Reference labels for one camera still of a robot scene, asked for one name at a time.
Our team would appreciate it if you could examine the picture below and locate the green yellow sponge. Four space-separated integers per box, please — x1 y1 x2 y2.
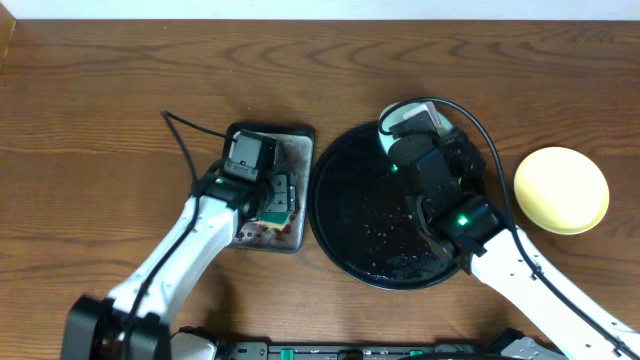
256 212 291 231

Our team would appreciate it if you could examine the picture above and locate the light blue plate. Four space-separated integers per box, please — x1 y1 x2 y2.
378 102 454 155

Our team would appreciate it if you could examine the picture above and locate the yellow plate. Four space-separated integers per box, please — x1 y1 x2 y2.
513 147 610 235

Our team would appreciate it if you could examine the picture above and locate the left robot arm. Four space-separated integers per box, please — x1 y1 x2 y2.
61 165 309 359

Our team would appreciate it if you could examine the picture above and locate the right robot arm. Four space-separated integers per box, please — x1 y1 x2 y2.
379 128 639 359

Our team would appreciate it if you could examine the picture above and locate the rectangular metal baking tray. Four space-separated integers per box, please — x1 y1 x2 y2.
227 122 315 253

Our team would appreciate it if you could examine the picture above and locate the round black tray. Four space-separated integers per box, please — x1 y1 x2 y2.
307 122 460 290

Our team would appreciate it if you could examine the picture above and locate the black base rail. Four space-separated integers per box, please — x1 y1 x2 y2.
169 327 571 360

